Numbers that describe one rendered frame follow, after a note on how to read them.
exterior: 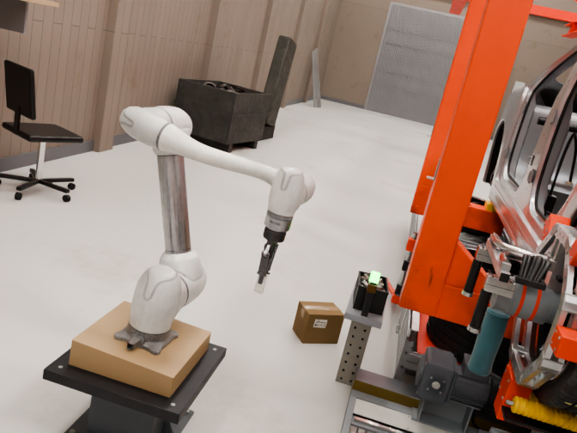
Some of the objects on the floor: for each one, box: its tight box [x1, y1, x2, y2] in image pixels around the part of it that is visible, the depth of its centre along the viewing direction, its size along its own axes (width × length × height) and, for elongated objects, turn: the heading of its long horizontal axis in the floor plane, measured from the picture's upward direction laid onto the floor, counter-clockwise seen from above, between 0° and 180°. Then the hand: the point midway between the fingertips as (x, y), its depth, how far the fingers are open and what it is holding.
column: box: [335, 320, 372, 387], centre depth 292 cm, size 10×10×42 cm
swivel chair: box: [0, 59, 84, 202], centre depth 455 cm, size 61×61×96 cm
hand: (260, 283), depth 205 cm, fingers closed
